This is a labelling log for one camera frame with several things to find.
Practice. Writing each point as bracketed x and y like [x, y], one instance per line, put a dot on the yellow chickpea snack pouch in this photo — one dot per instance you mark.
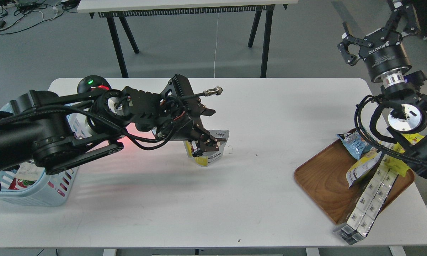
[209, 149]

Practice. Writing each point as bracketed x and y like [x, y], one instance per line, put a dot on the light blue plastic basket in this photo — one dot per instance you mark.
[47, 190]

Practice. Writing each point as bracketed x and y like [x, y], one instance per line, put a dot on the yellow cartoon snack pack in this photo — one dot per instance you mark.
[398, 165]

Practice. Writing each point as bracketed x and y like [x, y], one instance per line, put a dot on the brown wooden tray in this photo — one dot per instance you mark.
[323, 178]

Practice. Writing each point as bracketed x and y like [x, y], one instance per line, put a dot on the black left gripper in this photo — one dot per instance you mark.
[173, 114]

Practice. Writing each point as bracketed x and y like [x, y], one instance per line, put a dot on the white yellow snack pouch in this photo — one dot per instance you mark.
[363, 166]

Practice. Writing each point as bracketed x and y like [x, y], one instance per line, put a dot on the blue snack bag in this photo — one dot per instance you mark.
[356, 145]

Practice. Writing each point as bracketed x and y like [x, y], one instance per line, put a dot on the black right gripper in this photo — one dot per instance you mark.
[387, 58]

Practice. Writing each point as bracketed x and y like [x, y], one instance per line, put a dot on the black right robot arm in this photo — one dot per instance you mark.
[395, 121]

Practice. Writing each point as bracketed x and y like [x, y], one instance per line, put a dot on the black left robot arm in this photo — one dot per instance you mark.
[61, 132]

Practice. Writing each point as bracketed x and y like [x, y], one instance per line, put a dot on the long silver snack box pack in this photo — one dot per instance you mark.
[367, 202]

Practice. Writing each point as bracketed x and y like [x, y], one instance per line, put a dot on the white background table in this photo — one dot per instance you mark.
[121, 9]

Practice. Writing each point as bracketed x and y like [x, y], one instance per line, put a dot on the white snack bag in basket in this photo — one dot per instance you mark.
[29, 172]

